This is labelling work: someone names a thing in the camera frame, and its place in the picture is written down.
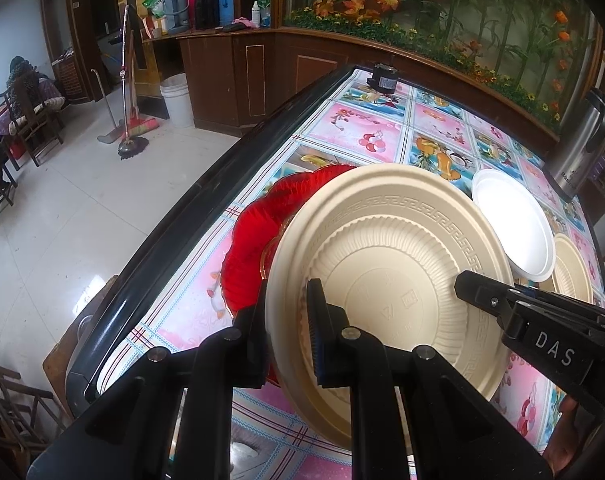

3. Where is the grey floor squeegee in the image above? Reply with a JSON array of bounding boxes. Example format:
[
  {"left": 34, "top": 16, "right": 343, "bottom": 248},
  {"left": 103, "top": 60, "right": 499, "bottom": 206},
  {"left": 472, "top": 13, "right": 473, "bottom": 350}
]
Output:
[{"left": 90, "top": 67, "right": 128, "bottom": 143}]

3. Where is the large beige plastic bowl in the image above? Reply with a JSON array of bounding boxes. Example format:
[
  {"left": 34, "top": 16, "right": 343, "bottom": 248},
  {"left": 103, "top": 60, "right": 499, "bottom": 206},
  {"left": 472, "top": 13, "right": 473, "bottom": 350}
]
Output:
[{"left": 265, "top": 162, "right": 515, "bottom": 451}]

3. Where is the wooden counter cabinet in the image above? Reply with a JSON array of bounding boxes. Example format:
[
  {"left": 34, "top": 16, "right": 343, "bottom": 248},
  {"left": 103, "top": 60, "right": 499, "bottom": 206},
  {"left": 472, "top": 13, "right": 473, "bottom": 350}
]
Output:
[{"left": 175, "top": 27, "right": 563, "bottom": 141}]

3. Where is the small black device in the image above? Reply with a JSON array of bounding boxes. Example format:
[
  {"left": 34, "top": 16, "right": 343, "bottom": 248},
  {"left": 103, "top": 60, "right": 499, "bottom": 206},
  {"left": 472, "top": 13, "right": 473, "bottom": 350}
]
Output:
[{"left": 366, "top": 62, "right": 400, "bottom": 93}]

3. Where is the wicker basket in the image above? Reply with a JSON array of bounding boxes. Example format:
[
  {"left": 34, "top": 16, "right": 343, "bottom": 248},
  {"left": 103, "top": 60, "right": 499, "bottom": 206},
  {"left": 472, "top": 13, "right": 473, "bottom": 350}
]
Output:
[{"left": 52, "top": 52, "right": 90, "bottom": 103}]

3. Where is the small beige plastic bowl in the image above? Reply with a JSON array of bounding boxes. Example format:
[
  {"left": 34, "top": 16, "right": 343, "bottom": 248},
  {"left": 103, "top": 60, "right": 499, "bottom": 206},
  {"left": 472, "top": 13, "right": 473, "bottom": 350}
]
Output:
[{"left": 538, "top": 232, "right": 594, "bottom": 306}]

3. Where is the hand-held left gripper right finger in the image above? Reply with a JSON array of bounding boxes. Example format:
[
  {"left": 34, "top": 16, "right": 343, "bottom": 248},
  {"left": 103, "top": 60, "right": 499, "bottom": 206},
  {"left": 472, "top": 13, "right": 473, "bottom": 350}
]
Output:
[{"left": 306, "top": 278, "right": 554, "bottom": 480}]

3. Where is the wooden folding chair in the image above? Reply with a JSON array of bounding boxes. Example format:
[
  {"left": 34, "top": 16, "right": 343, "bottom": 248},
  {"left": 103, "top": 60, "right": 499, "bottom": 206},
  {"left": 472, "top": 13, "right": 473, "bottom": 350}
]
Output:
[{"left": 0, "top": 357, "right": 73, "bottom": 480}]

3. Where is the white foam plate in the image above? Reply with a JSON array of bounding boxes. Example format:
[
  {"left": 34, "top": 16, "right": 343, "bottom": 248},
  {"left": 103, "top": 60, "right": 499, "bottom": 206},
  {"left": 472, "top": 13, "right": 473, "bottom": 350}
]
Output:
[{"left": 471, "top": 169, "right": 556, "bottom": 282}]

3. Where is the white bucket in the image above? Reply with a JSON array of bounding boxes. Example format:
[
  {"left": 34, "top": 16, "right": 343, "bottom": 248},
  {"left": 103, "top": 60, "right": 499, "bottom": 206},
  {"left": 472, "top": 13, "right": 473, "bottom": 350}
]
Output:
[{"left": 160, "top": 72, "right": 194, "bottom": 128}]

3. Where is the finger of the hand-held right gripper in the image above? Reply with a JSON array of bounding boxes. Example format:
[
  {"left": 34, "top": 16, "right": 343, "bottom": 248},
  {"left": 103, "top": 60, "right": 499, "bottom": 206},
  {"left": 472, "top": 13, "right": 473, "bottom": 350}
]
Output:
[
  {"left": 453, "top": 269, "right": 521, "bottom": 332},
  {"left": 515, "top": 283, "right": 605, "bottom": 319}
]

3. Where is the pink green broom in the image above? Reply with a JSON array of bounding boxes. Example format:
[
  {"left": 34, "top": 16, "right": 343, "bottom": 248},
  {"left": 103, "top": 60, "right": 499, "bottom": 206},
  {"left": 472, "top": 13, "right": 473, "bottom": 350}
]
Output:
[{"left": 127, "top": 117, "right": 160, "bottom": 139}]

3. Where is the stainless steel thermos jug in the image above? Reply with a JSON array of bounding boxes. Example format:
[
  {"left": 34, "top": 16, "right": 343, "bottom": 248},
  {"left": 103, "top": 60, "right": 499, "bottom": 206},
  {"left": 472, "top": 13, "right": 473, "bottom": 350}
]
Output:
[{"left": 541, "top": 87, "right": 605, "bottom": 203}]

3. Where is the wooden chair with cushion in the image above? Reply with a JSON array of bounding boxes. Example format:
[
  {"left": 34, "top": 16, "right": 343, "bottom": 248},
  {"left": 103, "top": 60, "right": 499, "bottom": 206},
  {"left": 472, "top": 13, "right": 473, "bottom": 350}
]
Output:
[{"left": 0, "top": 72, "right": 66, "bottom": 168}]

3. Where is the printed fruit tablecloth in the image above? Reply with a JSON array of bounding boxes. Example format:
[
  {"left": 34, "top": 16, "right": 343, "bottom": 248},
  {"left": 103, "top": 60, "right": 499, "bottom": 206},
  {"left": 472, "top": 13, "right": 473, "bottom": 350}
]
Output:
[{"left": 97, "top": 67, "right": 605, "bottom": 466}]

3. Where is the blue water jug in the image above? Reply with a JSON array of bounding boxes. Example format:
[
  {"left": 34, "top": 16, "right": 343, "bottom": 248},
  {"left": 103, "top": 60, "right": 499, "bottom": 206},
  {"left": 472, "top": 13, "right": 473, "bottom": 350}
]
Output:
[{"left": 162, "top": 0, "right": 189, "bottom": 31}]

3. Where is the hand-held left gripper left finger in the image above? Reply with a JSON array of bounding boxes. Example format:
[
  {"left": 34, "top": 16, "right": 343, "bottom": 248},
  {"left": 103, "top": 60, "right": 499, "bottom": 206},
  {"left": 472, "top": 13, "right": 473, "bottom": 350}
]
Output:
[{"left": 26, "top": 280, "right": 269, "bottom": 480}]

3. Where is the person's right hand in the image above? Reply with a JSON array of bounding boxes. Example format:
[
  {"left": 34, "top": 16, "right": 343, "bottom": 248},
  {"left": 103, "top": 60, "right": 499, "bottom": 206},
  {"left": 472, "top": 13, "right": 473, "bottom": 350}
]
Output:
[{"left": 541, "top": 396, "right": 582, "bottom": 465}]

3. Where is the artificial flower display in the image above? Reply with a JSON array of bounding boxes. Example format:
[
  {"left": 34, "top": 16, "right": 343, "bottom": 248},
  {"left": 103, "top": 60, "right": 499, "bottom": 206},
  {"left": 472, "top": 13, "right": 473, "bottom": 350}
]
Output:
[{"left": 282, "top": 0, "right": 603, "bottom": 133}]

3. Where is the mop with long handle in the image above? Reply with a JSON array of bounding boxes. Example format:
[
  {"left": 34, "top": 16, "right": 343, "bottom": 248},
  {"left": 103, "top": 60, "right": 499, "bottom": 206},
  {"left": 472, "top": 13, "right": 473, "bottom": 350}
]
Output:
[{"left": 117, "top": 5, "right": 150, "bottom": 161}]

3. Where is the black flask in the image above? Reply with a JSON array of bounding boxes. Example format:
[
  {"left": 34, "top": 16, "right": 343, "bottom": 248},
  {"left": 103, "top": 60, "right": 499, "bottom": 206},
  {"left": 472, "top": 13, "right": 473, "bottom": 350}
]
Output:
[{"left": 196, "top": 0, "right": 219, "bottom": 30}]

